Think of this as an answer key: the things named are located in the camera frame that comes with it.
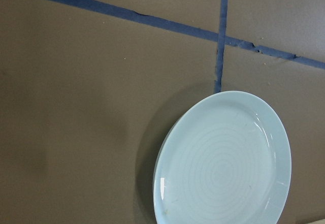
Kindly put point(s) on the light blue plate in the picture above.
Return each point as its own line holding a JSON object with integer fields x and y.
{"x": 226, "y": 160}

